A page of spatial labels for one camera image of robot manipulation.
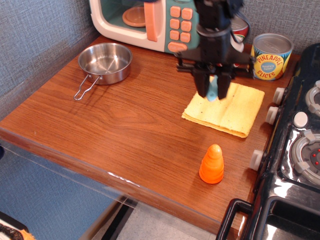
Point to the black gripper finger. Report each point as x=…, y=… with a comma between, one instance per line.
x=201, y=80
x=223, y=83

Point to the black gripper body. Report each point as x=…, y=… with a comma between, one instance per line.
x=215, y=54

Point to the grey spoon with blue handle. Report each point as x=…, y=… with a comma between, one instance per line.
x=212, y=93

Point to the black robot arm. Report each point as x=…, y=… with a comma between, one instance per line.
x=217, y=13

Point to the yellow folded cloth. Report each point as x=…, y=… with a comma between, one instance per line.
x=235, y=114

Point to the tomato sauce can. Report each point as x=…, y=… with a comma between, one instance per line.
x=239, y=31

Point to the pineapple slices can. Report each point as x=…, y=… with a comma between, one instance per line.
x=272, y=53

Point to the teal toy microwave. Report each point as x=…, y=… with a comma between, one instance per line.
x=162, y=25

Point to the orange toy carrot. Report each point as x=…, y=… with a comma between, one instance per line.
x=211, y=170

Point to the small steel pan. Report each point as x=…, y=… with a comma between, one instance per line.
x=103, y=64

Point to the black toy stove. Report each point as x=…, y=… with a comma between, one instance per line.
x=286, y=202

